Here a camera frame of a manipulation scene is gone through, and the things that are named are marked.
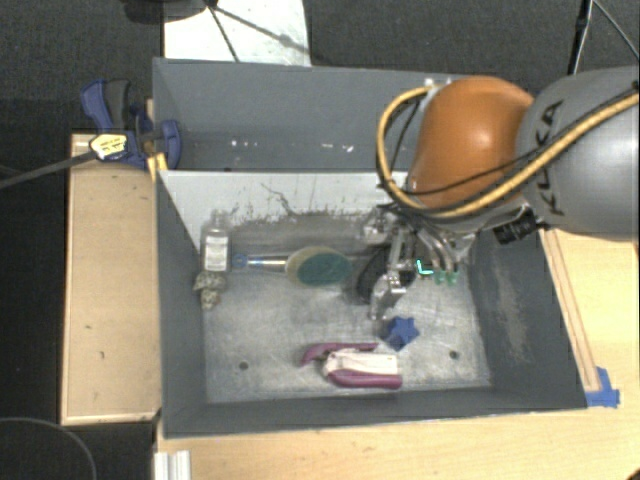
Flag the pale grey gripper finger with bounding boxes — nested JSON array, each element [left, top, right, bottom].
[[368, 272, 408, 322]]

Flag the black rounded object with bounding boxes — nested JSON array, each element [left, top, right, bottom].
[[353, 250, 417, 305]]

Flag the green round brush metal handle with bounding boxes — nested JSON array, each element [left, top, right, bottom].
[[231, 246, 354, 287]]

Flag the blue star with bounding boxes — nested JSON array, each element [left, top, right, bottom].
[[378, 315, 421, 352]]

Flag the grey metal bin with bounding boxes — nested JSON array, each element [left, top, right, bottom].
[[151, 57, 589, 440]]

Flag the black cylinder on white bracket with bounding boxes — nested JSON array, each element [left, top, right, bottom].
[[491, 213, 540, 247]]

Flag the grey speckled toy animal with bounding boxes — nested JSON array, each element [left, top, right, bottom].
[[193, 271, 228, 312]]

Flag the small clear bottle white label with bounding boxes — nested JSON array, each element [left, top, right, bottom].
[[199, 224, 232, 274]]

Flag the purple and white pliers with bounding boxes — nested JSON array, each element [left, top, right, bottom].
[[299, 342, 404, 391]]

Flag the pale wood board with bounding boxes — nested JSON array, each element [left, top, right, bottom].
[[59, 132, 164, 427]]

